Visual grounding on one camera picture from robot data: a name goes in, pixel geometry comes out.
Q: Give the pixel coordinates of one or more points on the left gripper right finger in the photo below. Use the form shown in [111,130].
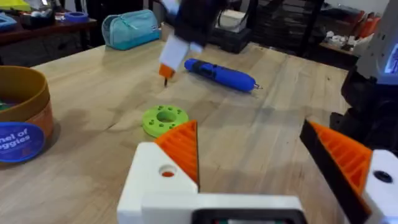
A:
[348,155]

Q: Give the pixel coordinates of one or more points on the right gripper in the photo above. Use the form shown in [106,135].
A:
[196,21]

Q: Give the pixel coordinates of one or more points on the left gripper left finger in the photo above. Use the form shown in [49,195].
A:
[149,174]

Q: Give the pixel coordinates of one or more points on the small black screw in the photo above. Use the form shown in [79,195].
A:
[165,82]

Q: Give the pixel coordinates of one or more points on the blue electric screwdriver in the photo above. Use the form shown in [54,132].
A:
[222,74]

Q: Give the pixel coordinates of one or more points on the black case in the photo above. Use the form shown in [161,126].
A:
[230,39]

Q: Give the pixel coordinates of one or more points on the green disc with holes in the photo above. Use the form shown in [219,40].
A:
[155,123]

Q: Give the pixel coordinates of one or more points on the teal zip bag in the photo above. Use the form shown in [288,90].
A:
[130,29]

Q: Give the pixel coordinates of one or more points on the blue tape roll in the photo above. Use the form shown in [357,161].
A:
[76,17]

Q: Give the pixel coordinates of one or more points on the cluttered workbench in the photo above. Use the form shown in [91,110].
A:
[342,40]

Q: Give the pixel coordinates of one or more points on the dark side table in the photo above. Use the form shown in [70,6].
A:
[46,31]

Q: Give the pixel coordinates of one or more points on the brown toy tub blue label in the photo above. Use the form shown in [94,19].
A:
[25,93]

